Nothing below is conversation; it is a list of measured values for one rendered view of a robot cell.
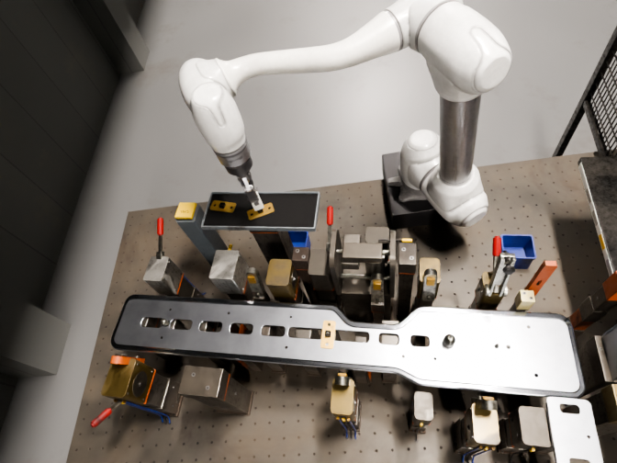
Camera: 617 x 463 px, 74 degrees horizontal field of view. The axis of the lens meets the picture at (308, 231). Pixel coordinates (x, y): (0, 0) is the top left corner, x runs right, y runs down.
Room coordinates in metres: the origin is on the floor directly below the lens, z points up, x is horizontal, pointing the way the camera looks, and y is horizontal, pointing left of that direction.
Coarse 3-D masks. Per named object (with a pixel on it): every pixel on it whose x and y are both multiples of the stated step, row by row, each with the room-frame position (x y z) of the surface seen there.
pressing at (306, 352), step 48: (144, 336) 0.58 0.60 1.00; (192, 336) 0.53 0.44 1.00; (240, 336) 0.49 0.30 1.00; (288, 336) 0.44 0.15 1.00; (432, 336) 0.31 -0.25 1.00; (480, 336) 0.28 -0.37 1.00; (528, 336) 0.24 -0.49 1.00; (432, 384) 0.20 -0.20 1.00; (480, 384) 0.16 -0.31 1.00; (528, 384) 0.13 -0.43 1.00; (576, 384) 0.10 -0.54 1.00
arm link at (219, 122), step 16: (192, 96) 0.80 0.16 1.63; (208, 96) 0.78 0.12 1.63; (224, 96) 0.78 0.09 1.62; (192, 112) 0.79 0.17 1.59; (208, 112) 0.76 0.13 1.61; (224, 112) 0.76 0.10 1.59; (208, 128) 0.75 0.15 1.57; (224, 128) 0.75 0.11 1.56; (240, 128) 0.77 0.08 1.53; (224, 144) 0.75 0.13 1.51; (240, 144) 0.76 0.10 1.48
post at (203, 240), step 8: (200, 208) 0.91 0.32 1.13; (200, 216) 0.89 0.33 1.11; (184, 224) 0.87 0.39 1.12; (192, 224) 0.86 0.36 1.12; (200, 224) 0.87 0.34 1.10; (192, 232) 0.87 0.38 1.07; (200, 232) 0.86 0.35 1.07; (208, 232) 0.88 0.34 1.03; (216, 232) 0.91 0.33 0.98; (192, 240) 0.88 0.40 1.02; (200, 240) 0.87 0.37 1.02; (208, 240) 0.86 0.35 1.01; (216, 240) 0.89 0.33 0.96; (200, 248) 0.88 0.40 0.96; (208, 248) 0.86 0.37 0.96; (216, 248) 0.87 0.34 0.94; (224, 248) 0.90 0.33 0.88; (208, 256) 0.87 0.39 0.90
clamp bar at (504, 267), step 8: (504, 256) 0.39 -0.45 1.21; (512, 256) 0.39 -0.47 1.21; (496, 264) 0.40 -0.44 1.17; (504, 264) 0.38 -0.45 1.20; (512, 264) 0.38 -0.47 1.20; (496, 272) 0.38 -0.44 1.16; (504, 272) 0.36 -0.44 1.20; (512, 272) 0.35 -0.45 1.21; (496, 280) 0.37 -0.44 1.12; (504, 280) 0.37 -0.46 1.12; (504, 288) 0.36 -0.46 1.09
